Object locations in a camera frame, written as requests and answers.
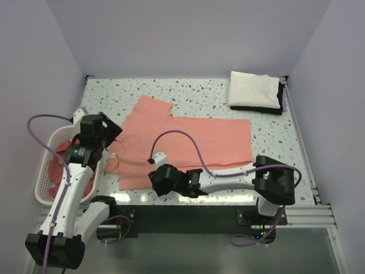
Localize salmon pink t-shirt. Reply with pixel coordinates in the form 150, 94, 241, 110
104, 95, 254, 190

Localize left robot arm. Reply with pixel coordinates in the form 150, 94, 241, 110
25, 112, 122, 273

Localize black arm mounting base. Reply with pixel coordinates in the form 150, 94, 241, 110
96, 205, 287, 240

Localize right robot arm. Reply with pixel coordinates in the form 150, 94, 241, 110
148, 152, 297, 224

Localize dark pink crumpled t-shirt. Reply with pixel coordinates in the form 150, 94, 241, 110
48, 140, 95, 198

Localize white plastic laundry basket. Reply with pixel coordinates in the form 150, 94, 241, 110
35, 126, 102, 206

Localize folded white t-shirt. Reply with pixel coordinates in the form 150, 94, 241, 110
228, 71, 280, 109

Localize folded black t-shirt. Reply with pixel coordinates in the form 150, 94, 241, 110
230, 83, 287, 115

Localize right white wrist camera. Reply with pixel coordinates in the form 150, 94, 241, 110
148, 152, 168, 169

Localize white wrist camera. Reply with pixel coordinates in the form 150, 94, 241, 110
72, 107, 89, 127
148, 152, 168, 169

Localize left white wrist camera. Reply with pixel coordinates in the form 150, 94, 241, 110
72, 107, 89, 127

